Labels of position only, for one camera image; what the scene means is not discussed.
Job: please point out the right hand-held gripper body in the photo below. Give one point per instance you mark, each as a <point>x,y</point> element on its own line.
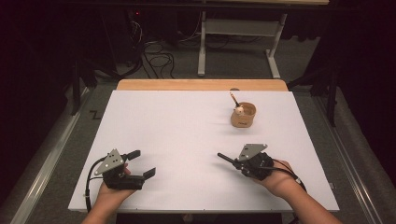
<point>258,165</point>

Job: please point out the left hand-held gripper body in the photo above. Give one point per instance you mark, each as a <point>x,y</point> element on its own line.
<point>112,163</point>

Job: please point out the wooden cup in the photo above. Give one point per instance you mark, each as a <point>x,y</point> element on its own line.
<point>243,119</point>

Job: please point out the thin black brush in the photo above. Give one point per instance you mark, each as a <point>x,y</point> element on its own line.
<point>234,99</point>

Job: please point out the person's right hand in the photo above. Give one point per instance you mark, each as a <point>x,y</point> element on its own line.
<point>280,183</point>

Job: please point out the person's left hand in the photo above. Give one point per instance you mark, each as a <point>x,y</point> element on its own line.
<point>112,196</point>

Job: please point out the white board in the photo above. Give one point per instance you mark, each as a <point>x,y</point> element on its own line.
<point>186,124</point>

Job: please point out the grey round grommet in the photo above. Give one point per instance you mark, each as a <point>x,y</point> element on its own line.
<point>234,89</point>

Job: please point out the wooden table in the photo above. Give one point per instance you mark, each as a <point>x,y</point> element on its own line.
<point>202,84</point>

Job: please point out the black stand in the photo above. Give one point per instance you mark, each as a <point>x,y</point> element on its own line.
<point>332,99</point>
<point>76,90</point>

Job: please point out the white-framed desk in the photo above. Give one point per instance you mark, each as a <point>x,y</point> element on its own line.
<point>239,28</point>

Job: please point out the aluminium rail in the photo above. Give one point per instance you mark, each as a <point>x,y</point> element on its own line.
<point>46,168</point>
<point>355,186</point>

